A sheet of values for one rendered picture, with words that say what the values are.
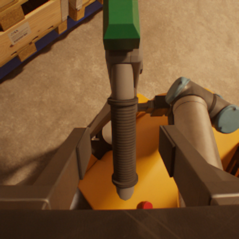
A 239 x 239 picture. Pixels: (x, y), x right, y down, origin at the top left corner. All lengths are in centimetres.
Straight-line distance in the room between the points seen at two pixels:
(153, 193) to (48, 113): 117
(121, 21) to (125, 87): 7
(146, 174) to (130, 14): 63
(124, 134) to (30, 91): 152
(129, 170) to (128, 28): 18
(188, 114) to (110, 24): 30
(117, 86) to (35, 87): 152
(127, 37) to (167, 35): 214
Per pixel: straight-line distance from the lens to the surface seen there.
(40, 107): 164
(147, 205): 71
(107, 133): 115
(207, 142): 38
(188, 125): 40
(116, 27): 19
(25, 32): 133
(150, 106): 62
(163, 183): 77
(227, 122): 58
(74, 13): 165
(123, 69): 21
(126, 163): 24
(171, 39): 233
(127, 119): 22
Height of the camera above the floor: 156
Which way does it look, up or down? 71 degrees down
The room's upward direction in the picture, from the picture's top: 52 degrees clockwise
